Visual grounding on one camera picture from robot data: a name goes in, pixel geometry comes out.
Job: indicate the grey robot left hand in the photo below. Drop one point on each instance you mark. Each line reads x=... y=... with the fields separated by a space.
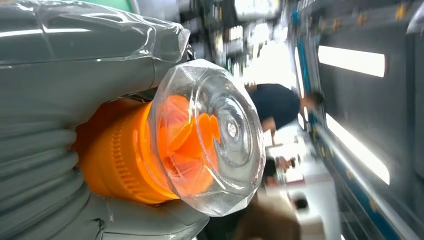
x=82 y=73

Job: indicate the orange bottle with clear cap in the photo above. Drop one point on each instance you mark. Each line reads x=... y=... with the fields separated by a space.
x=185 y=139

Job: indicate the person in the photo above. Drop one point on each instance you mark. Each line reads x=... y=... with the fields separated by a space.
x=276 y=104

